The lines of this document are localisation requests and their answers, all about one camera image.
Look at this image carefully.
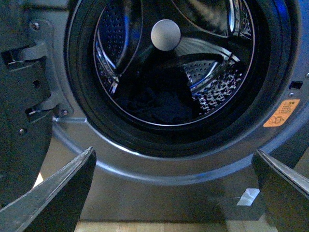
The open washing machine door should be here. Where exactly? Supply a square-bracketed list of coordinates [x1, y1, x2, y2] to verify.
[0, 0, 74, 210]

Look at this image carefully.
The grey front-load washing machine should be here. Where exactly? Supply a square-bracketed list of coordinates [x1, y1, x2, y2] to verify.
[18, 0, 309, 222]

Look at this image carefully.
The orange warning sticker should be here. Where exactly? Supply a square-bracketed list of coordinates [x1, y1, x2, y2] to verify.
[263, 99, 300, 128]

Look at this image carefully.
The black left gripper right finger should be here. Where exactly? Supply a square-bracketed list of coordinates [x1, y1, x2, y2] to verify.
[253, 150, 309, 232]

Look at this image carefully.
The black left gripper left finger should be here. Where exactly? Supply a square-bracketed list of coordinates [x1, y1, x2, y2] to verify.
[0, 147, 97, 232]

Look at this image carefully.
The dark navy mesh garment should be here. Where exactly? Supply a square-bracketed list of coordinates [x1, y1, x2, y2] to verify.
[115, 68, 201, 125]

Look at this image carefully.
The white tape piece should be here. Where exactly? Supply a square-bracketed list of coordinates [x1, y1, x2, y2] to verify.
[237, 188, 260, 206]

